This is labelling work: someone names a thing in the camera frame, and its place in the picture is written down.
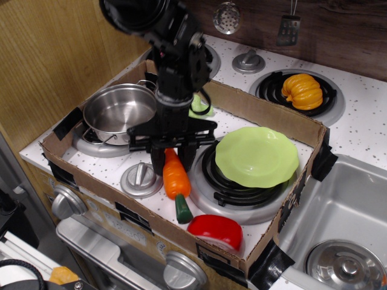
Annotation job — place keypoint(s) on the silver oven door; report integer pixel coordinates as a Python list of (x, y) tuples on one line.
[(114, 263)]

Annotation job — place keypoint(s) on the silver stove knob lower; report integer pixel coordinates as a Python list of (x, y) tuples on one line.
[(140, 181)]

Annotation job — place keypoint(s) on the stainless steel pot lid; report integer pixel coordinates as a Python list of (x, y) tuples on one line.
[(341, 264)]

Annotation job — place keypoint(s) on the front right black burner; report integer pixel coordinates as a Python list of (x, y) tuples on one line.
[(214, 194)]

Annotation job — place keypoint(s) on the silver oven knob right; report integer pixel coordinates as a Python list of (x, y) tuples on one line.
[(183, 273)]

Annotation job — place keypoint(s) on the orange toy carrot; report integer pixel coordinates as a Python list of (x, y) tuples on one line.
[(177, 185)]

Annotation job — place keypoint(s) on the silver oven knob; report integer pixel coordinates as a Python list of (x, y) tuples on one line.
[(66, 203), (183, 273)]

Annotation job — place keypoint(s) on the orange sponge piece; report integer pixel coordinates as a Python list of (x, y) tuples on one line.
[(62, 275)]

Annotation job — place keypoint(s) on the light green plastic plate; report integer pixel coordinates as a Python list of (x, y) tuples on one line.
[(256, 157)]

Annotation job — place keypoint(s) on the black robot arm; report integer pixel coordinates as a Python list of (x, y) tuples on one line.
[(180, 59)]

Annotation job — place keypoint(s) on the silver toy sink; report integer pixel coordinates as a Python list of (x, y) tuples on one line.
[(348, 204)]

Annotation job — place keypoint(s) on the red toy cheese wheel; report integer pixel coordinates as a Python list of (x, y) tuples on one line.
[(217, 230)]

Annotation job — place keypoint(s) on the hanging silver slotted spatula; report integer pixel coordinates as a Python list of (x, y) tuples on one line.
[(289, 27)]

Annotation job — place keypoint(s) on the orange toy pumpkin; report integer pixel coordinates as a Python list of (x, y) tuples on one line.
[(303, 92)]

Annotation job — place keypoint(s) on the back right black burner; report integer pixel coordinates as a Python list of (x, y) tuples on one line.
[(269, 87)]

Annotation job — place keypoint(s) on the hanging silver skimmer ladle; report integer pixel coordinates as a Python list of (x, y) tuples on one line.
[(227, 18)]

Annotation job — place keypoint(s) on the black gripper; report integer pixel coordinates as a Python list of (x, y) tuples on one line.
[(171, 126)]

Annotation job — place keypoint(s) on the silver oven knob left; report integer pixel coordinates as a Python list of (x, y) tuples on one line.
[(66, 203)]

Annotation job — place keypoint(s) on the green toy broccoli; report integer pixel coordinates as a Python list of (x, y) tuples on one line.
[(199, 106)]

